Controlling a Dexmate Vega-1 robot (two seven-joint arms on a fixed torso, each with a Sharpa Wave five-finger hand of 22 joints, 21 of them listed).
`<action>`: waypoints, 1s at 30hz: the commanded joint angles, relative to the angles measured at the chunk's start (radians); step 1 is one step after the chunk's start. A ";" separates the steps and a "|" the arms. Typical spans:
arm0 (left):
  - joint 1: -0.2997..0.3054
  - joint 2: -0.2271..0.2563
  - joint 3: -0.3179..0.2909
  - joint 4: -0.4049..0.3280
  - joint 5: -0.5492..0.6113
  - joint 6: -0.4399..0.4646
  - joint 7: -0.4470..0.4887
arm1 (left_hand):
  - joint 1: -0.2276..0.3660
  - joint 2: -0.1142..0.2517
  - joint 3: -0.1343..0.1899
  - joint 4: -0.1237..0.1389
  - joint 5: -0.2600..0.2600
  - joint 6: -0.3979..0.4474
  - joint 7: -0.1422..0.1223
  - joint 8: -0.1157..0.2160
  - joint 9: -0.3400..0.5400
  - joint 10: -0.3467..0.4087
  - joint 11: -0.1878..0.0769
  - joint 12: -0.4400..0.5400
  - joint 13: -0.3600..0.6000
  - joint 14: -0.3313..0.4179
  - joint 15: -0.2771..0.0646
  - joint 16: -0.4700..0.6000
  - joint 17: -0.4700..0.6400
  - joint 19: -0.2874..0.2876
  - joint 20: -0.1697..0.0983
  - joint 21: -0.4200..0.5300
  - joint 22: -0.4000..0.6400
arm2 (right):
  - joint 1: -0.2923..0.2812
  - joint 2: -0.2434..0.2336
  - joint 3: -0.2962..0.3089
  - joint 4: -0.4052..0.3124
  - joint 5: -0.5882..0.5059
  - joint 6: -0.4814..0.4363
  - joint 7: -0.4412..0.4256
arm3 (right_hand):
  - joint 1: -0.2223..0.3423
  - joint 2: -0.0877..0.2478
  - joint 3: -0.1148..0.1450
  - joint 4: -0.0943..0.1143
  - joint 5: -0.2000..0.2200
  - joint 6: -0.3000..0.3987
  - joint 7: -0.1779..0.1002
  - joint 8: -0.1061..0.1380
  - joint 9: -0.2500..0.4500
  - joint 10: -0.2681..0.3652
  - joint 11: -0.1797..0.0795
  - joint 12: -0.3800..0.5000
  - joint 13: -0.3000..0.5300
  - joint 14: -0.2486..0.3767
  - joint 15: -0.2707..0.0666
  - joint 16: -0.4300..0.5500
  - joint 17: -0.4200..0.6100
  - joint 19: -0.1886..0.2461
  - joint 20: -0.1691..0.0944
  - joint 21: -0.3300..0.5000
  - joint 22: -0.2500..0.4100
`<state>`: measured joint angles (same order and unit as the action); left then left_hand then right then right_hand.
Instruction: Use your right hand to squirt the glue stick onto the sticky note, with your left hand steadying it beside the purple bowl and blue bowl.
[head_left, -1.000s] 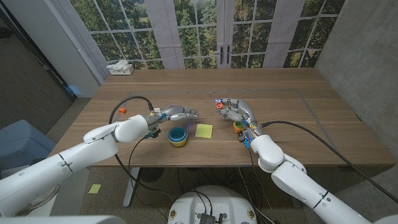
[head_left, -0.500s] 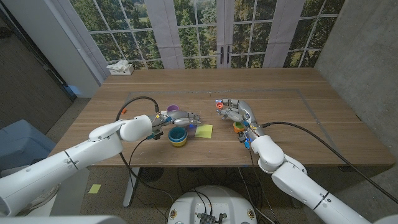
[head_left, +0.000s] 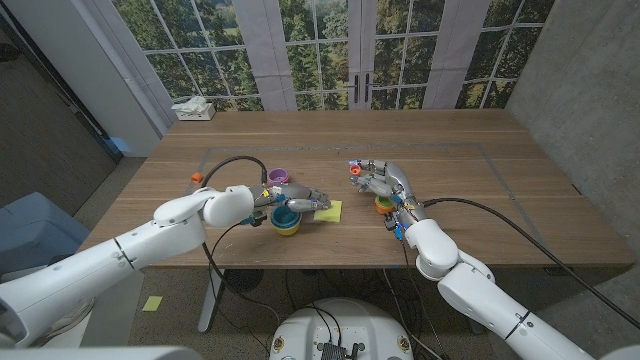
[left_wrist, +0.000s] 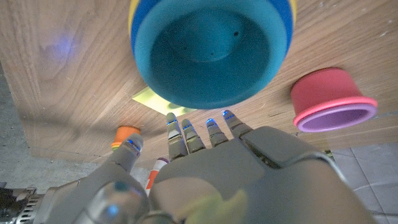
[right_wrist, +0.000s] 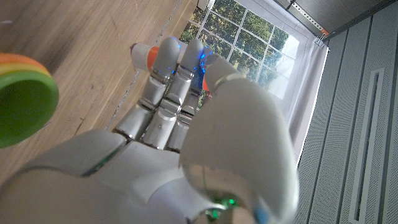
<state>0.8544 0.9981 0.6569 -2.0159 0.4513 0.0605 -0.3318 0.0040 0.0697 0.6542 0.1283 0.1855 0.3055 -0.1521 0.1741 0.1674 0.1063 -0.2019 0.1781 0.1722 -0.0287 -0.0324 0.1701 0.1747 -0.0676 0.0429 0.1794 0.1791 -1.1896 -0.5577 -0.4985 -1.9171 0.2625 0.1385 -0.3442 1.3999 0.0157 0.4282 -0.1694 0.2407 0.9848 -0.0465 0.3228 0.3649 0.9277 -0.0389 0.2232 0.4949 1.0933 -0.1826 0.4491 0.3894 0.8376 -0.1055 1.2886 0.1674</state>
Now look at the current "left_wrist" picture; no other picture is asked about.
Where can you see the purple plastic bowl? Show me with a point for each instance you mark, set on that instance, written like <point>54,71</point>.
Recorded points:
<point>335,119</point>

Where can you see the glue stick with orange cap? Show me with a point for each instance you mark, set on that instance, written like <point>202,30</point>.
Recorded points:
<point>154,177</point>

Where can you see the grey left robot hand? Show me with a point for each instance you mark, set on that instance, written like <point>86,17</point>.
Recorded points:
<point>248,180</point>

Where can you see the yellow sticky note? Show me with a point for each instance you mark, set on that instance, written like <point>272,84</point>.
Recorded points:
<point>152,101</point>

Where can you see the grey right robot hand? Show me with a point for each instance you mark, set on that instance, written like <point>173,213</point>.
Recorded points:
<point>18,205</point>

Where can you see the pink plastic bowl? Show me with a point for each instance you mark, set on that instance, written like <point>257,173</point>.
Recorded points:
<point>323,90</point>

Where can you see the teal plastic bowl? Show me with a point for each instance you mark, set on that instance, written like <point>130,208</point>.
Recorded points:
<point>208,62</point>

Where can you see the orange plastic bowl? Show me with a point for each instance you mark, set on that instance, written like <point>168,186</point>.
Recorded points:
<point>126,133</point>

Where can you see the blue plastic bowl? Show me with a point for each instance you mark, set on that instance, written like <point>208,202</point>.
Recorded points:
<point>284,18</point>

